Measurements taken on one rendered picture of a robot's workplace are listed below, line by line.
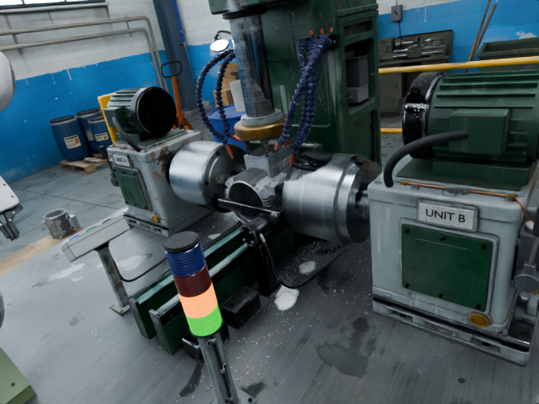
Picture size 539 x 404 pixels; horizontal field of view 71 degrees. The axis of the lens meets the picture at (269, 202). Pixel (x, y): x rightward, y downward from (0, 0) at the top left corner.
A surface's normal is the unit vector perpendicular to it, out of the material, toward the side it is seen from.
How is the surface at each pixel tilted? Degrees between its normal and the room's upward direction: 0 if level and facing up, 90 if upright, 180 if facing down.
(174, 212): 90
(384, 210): 90
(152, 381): 0
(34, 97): 90
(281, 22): 90
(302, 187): 54
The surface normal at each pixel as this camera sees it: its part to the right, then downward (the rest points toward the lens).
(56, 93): 0.83, 0.11
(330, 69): -0.62, 0.43
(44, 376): -0.16, -0.89
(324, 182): -0.56, -0.30
